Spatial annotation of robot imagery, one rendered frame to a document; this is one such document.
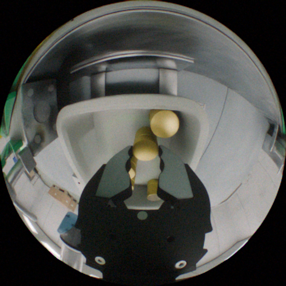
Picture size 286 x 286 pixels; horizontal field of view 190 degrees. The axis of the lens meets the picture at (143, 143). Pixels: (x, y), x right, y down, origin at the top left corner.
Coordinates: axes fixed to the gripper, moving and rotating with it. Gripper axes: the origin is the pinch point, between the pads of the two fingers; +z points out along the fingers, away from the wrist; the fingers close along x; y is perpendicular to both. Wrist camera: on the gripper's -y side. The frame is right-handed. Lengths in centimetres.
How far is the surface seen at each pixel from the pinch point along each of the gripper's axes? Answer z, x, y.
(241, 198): 20, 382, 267
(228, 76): -0.3, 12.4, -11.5
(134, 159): 1.4, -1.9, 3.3
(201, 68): 1.8, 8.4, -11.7
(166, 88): 4.7, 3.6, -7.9
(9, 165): -80, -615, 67
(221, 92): 5.5, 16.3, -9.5
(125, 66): 3.5, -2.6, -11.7
